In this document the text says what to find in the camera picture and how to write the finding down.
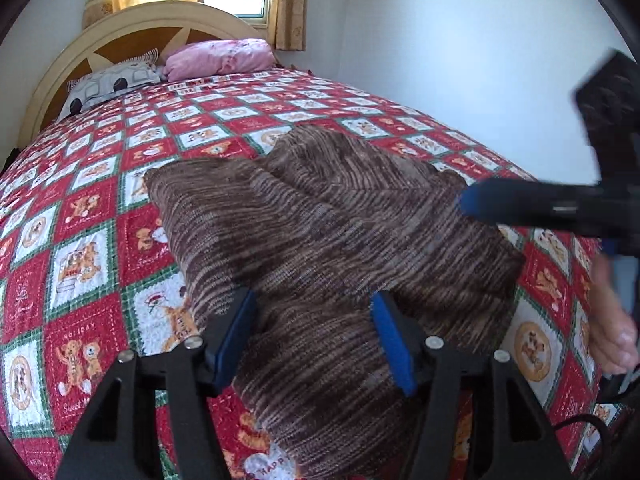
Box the yellow right curtain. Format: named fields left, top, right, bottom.
left=267, top=0, right=307, bottom=52

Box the pink pillow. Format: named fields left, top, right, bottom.
left=163, top=38, right=277, bottom=82

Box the person's right hand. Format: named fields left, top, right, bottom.
left=588, top=254, right=639, bottom=375

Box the brown knit sweater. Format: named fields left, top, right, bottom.
left=144, top=124, right=525, bottom=479

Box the red patchwork bedspread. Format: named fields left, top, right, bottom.
left=1, top=70, right=629, bottom=479

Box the grey patterned pillow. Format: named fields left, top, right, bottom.
left=56, top=48, right=162, bottom=122

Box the cream wooden headboard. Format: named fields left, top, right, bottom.
left=16, top=0, right=262, bottom=148

